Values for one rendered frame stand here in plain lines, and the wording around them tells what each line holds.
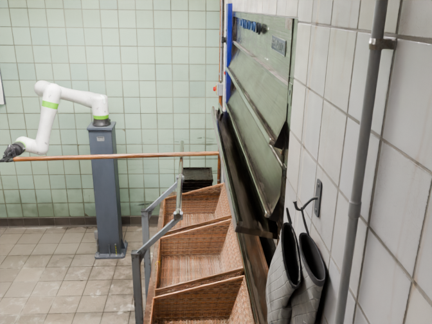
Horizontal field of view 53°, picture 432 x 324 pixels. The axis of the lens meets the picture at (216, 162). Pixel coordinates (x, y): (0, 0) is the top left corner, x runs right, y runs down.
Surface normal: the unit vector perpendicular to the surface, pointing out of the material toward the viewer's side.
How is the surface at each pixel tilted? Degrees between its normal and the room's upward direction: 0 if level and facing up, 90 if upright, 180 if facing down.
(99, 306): 0
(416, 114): 90
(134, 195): 90
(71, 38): 90
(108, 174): 90
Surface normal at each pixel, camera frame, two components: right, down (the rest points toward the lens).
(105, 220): 0.07, 0.34
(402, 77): -1.00, 0.00
